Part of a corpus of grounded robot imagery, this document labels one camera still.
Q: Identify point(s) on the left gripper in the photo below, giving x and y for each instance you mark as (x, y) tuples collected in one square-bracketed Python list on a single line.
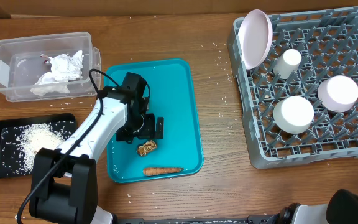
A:
[(148, 132)]

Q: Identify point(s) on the brown food scrap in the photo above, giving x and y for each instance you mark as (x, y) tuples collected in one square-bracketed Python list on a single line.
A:
[(146, 148)]

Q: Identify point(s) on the carrot piece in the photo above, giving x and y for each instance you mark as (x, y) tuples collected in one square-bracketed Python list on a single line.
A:
[(155, 171)]

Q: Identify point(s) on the white tissue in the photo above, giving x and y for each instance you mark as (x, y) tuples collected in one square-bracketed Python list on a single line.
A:
[(50, 82), (67, 68)]

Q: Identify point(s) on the red snack wrapper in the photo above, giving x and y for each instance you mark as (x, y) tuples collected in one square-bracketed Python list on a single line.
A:
[(47, 59)]

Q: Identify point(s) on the large white plate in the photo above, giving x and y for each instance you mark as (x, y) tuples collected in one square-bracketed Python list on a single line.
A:
[(255, 38)]

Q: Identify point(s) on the small white bowl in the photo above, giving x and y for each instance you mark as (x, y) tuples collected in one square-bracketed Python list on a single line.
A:
[(293, 115)]

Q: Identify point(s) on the white cup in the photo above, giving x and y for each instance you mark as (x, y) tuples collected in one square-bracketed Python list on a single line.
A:
[(287, 63)]

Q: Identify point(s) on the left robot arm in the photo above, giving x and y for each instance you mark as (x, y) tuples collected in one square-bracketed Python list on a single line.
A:
[(64, 180)]

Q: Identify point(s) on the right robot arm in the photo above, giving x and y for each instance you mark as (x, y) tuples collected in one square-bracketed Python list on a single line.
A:
[(341, 209)]

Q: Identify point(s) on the grey dishwasher rack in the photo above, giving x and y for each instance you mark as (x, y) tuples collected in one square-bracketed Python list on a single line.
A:
[(328, 43)]

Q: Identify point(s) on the teal serving tray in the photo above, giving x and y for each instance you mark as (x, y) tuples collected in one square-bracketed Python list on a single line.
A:
[(171, 97)]

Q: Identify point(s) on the clear plastic storage bin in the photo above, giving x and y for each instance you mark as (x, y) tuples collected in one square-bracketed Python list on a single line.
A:
[(21, 65)]

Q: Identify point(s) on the pile of white rice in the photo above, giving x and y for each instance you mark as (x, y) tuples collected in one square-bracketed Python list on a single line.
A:
[(20, 144)]

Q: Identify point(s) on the black rectangular tray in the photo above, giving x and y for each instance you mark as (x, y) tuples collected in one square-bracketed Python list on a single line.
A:
[(12, 155)]

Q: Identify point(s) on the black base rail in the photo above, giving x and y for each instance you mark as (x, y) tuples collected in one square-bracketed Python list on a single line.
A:
[(253, 219)]

